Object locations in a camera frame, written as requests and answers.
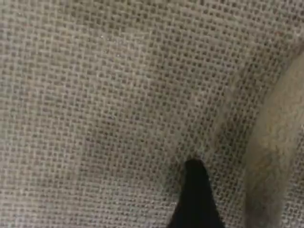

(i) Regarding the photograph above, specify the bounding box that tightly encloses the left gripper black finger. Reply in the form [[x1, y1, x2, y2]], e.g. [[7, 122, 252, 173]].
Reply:
[[166, 159, 225, 228]]

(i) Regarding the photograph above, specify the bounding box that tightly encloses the brown jute tote bag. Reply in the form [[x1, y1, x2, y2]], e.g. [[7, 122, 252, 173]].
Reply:
[[0, 0, 304, 228]]

